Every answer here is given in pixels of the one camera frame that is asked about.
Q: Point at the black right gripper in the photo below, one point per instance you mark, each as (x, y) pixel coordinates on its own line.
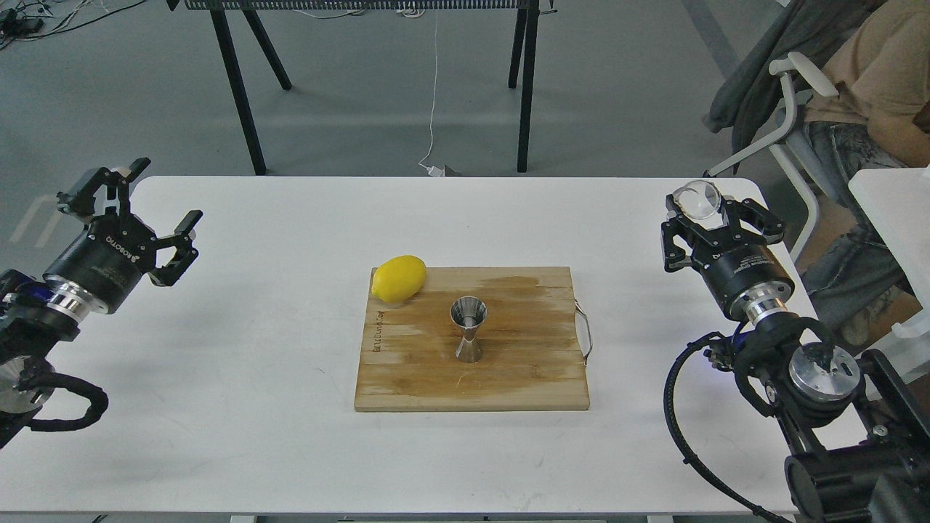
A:
(745, 279)

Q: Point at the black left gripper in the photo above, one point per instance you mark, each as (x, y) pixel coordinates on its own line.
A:
(111, 254)

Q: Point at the small clear glass cup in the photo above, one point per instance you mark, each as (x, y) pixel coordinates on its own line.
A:
(700, 201)

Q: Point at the steel double jigger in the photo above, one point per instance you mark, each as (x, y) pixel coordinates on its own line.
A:
(468, 313)

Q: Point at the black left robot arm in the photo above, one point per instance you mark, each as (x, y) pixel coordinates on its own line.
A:
(37, 314)

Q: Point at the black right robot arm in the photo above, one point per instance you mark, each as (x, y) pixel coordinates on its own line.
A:
(858, 438)

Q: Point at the white office chair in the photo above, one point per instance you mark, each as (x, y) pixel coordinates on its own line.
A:
(907, 343)

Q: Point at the person in tan shirt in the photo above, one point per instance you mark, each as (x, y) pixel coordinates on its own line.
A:
(878, 120)

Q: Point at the wooden cutting board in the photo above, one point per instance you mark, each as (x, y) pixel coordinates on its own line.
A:
(532, 360)

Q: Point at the yellow lemon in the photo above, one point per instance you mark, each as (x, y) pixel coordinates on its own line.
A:
(398, 279)

